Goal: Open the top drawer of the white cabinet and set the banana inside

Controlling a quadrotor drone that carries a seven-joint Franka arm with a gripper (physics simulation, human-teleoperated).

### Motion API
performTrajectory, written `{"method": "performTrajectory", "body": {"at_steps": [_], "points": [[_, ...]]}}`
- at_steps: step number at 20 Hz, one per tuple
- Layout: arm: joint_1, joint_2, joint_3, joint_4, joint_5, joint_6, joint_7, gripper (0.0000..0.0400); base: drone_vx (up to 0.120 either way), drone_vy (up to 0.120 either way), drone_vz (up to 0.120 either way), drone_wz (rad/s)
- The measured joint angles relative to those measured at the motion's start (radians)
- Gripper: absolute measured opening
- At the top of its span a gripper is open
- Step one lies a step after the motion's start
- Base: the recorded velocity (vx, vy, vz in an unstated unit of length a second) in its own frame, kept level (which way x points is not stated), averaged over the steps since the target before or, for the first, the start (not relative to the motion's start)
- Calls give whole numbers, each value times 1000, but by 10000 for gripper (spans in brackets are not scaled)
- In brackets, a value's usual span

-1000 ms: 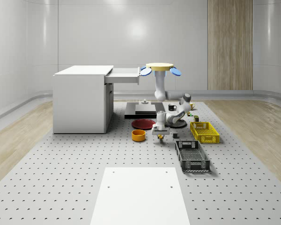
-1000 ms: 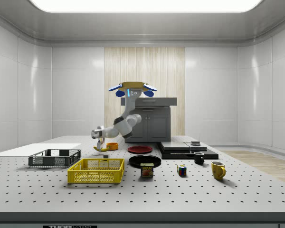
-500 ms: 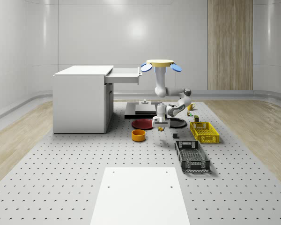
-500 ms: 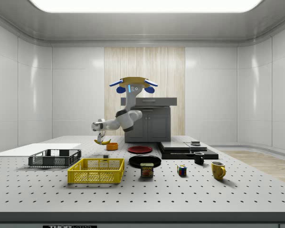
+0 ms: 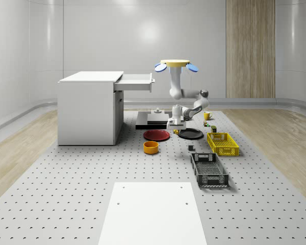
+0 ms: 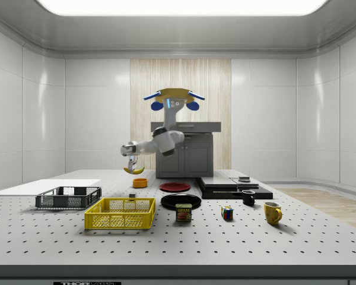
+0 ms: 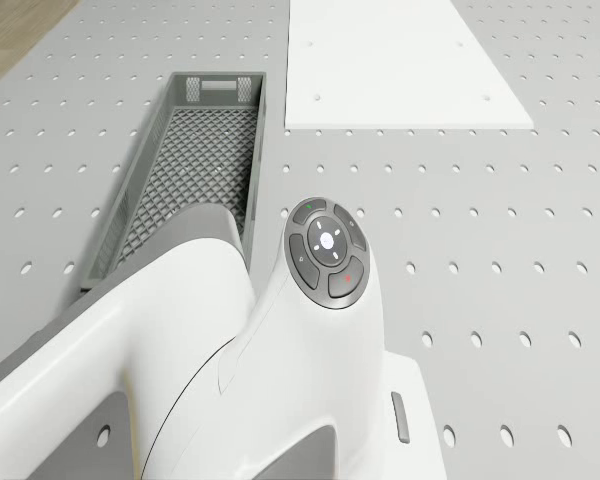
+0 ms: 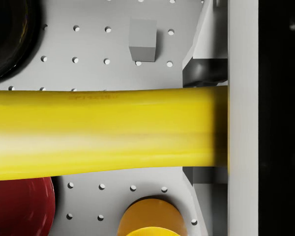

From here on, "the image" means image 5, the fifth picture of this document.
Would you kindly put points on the grey cube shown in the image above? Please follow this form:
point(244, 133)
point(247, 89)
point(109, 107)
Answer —
point(191, 147)

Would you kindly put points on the red plate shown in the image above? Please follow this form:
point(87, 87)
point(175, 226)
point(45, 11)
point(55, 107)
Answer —
point(155, 135)

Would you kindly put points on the white drawer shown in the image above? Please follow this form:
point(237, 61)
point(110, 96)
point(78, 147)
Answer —
point(135, 83)

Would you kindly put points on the yellow bowl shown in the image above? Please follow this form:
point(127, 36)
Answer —
point(151, 148)

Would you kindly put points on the flat-sided can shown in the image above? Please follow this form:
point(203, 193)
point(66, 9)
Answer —
point(213, 129)

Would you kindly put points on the white cabinet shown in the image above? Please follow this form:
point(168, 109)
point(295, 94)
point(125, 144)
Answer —
point(86, 114)

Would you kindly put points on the dark grey basket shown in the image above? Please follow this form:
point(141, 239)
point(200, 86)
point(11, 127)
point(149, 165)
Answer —
point(209, 171)

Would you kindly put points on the puzzle cube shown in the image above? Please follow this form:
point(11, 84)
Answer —
point(206, 124)

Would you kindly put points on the black plate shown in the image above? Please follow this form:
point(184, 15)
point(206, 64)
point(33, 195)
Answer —
point(192, 134)

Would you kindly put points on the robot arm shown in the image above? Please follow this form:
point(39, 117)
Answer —
point(175, 84)

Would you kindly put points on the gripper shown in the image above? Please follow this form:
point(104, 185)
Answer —
point(176, 123)

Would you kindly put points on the yellow mug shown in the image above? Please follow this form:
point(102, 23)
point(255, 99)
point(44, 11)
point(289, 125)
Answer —
point(207, 116)

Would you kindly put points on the yellow basket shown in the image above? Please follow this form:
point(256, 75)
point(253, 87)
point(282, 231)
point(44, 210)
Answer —
point(223, 144)

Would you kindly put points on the white board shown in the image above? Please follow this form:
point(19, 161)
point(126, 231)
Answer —
point(153, 214)

